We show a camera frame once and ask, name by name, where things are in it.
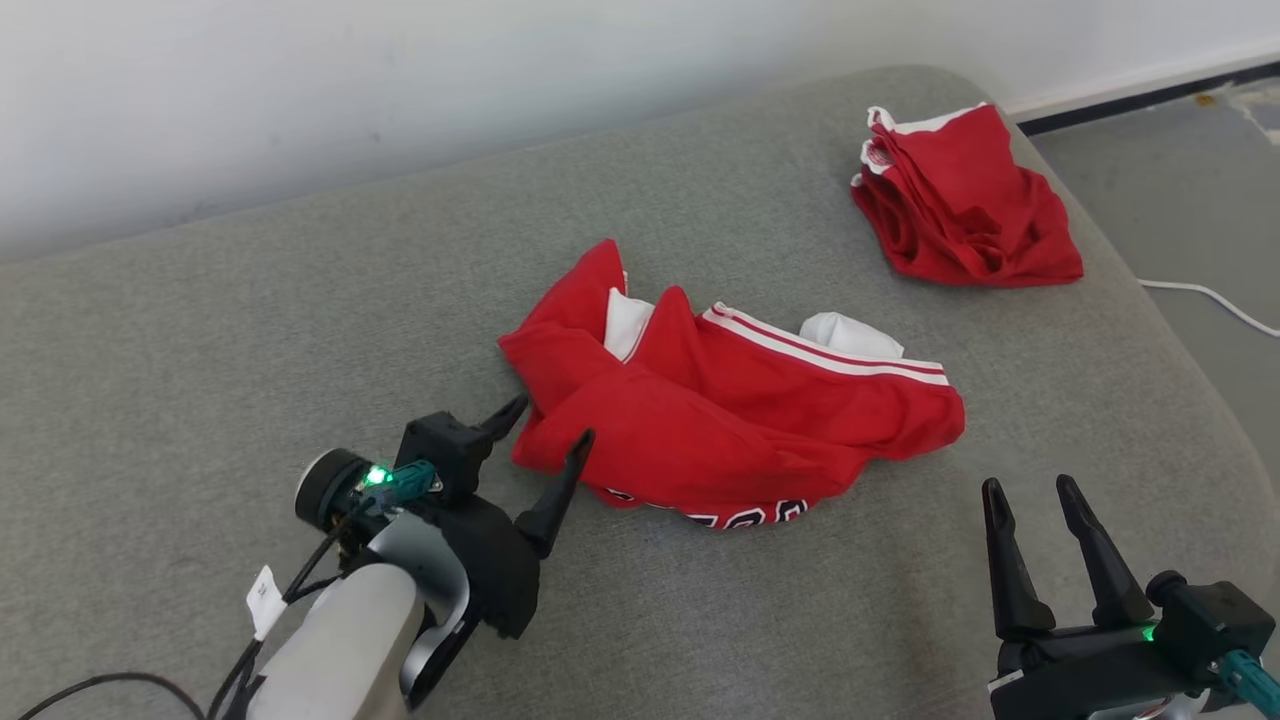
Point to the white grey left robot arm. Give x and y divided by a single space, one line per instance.
340 650

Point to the black floor edge strip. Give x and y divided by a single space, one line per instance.
1150 95

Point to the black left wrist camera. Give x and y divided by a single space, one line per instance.
445 450

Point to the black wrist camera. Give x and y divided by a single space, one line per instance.
445 450
1210 615

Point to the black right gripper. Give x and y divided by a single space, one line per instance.
1080 680

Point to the red shorts white stripe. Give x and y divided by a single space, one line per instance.
960 200

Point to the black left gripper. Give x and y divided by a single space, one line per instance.
500 575

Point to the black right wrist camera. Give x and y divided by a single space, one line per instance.
1210 615

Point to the red jersey white sleeves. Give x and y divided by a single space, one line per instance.
720 420

